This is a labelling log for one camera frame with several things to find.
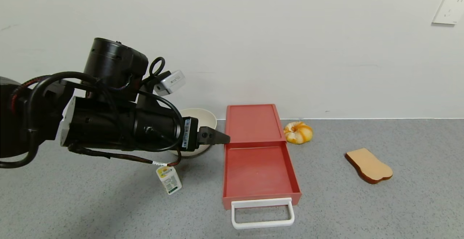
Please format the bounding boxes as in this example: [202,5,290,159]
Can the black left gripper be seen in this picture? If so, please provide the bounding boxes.
[133,103,231,151]

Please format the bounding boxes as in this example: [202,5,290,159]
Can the red drawer with white handle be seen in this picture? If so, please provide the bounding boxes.
[223,141,302,230]

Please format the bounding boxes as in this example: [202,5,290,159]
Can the red drawer cabinet housing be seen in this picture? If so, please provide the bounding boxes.
[225,104,287,144]

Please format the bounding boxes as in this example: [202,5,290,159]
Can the beige ribbed bowl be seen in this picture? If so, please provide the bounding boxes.
[170,108,217,157]

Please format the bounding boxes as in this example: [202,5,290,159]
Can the orange round bread bun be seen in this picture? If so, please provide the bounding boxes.
[283,121,313,145]

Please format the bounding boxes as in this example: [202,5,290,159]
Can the toast slice with brown crust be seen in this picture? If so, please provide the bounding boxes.
[345,148,393,184]

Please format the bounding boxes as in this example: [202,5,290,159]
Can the thin black camera cable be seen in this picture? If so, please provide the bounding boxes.
[138,56,184,152]

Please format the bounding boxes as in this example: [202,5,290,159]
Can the white yellow cable tag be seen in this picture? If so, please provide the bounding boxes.
[156,166,182,195]

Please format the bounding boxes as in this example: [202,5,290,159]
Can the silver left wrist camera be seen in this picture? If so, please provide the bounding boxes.
[154,70,186,97]

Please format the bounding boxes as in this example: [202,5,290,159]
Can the thin brown braided cable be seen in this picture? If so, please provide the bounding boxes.
[69,143,182,167]

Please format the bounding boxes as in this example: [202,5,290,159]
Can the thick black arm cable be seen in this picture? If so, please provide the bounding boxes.
[0,72,124,169]

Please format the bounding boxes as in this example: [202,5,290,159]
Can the white wall socket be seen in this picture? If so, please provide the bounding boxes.
[432,0,464,25]

